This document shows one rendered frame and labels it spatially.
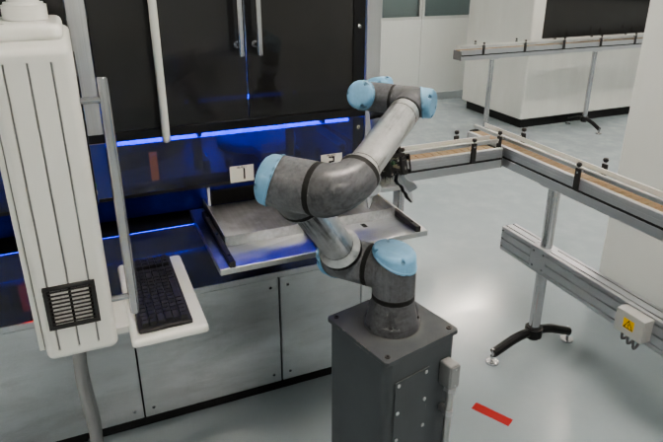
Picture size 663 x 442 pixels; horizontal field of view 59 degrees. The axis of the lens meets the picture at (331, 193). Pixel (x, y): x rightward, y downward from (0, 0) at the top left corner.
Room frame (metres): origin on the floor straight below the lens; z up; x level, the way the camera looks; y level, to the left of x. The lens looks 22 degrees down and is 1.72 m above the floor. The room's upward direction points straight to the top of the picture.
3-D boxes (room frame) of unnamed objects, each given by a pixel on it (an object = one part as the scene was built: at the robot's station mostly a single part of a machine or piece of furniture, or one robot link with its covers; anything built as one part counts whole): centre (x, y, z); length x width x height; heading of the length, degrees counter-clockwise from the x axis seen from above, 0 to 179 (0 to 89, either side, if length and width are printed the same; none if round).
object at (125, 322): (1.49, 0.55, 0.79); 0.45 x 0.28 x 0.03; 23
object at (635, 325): (1.80, -1.09, 0.50); 0.12 x 0.05 x 0.09; 23
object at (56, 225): (1.44, 0.72, 1.19); 0.50 x 0.19 x 0.78; 23
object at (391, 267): (1.38, -0.16, 0.96); 0.13 x 0.12 x 0.14; 62
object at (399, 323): (1.37, -0.17, 0.84); 0.15 x 0.15 x 0.10
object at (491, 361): (2.31, -0.94, 0.07); 0.50 x 0.08 x 0.14; 113
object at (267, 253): (1.86, 0.09, 0.87); 0.70 x 0.48 x 0.02; 113
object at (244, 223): (1.86, 0.28, 0.90); 0.34 x 0.26 x 0.04; 23
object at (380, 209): (1.99, -0.04, 0.90); 0.34 x 0.26 x 0.04; 23
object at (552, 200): (2.31, -0.94, 0.46); 0.09 x 0.09 x 0.77; 23
